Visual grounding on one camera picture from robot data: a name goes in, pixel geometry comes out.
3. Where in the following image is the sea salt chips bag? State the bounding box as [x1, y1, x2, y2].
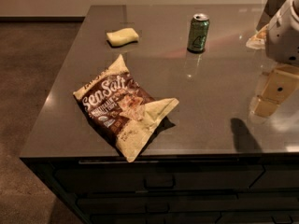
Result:
[73, 56, 178, 162]

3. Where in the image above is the dark drawer cabinet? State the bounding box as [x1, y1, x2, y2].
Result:
[23, 157, 299, 224]

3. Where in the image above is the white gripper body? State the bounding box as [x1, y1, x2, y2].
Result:
[265, 0, 299, 66]

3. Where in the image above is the dark box with snacks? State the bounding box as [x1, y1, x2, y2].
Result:
[256, 0, 286, 31]

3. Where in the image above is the yellow sponge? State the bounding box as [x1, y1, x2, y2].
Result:
[107, 28, 139, 47]

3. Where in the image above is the green soda can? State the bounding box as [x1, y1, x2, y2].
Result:
[187, 13, 209, 53]

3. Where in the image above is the crumpled wrapper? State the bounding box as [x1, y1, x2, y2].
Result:
[246, 25, 268, 49]

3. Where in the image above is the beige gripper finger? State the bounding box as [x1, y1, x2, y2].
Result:
[252, 64, 299, 118]

